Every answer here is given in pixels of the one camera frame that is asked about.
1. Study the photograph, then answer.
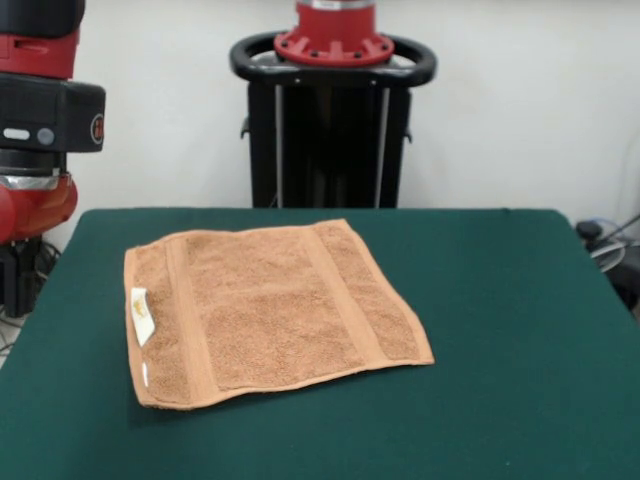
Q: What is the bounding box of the white ring stand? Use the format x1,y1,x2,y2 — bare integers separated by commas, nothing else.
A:
589,238,627,274

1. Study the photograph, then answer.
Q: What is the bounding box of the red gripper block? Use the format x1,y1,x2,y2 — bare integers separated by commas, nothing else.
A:
0,172,80,319

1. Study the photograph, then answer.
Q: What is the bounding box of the black floor object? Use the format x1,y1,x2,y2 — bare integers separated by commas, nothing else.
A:
610,259,640,311

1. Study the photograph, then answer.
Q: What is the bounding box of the tan terry towel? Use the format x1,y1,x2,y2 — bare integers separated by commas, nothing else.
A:
123,218,435,410

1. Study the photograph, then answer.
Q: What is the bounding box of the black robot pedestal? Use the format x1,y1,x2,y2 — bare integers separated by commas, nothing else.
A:
229,30,439,210

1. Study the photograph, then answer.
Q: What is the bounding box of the dark green table cloth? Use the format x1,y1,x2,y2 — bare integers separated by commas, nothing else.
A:
0,207,640,480

